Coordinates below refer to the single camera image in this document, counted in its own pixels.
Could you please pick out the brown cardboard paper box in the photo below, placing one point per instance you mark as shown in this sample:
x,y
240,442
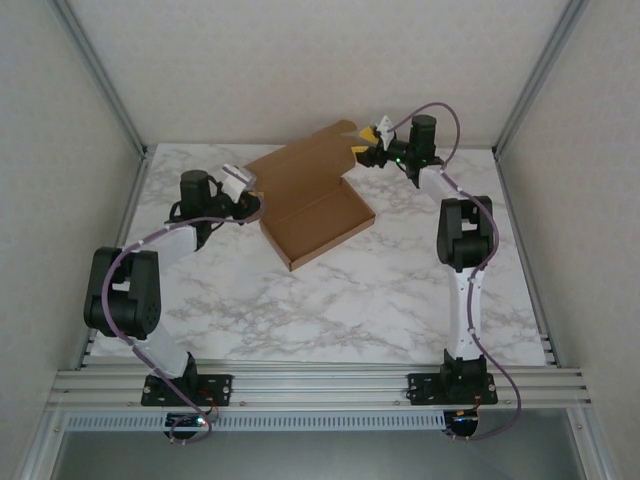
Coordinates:
x,y
310,200

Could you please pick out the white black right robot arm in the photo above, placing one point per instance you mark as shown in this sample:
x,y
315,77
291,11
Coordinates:
x,y
457,235

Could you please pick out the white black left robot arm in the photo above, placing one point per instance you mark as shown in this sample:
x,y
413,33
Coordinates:
x,y
140,300

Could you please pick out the small lit controller board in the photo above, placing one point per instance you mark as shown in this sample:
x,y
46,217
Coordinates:
x,y
192,422
462,417

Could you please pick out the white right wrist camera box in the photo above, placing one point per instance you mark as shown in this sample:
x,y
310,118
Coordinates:
x,y
385,127

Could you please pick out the aluminium table side rail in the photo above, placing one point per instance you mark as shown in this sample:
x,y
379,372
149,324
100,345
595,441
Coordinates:
x,y
520,240
122,240

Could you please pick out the aluminium frame post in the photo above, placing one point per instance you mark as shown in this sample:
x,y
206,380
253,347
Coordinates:
x,y
540,75
100,75

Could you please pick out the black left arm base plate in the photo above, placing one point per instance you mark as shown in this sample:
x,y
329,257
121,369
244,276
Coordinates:
x,y
220,387

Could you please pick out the aluminium mounting rail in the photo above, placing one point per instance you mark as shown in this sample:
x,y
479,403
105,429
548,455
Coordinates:
x,y
320,387

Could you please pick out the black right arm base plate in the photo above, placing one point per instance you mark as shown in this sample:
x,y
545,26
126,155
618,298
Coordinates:
x,y
420,387

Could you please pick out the aluminium lower frame bar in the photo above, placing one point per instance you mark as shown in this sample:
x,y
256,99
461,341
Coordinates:
x,y
40,450
592,450

